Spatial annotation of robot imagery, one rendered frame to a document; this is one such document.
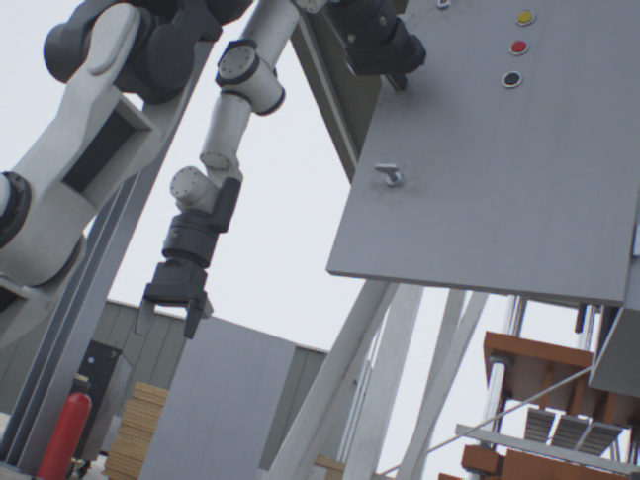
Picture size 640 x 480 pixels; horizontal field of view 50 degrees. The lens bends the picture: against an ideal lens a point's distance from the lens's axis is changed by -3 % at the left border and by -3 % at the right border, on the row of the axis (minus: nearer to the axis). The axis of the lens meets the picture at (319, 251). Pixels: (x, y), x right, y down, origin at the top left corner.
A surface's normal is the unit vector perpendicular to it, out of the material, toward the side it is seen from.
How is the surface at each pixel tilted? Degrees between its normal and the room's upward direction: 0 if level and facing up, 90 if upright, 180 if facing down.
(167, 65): 96
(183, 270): 90
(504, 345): 90
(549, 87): 90
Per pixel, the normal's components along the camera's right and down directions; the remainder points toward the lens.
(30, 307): 0.76, 0.33
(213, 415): 0.11, -0.32
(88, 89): -0.41, -0.43
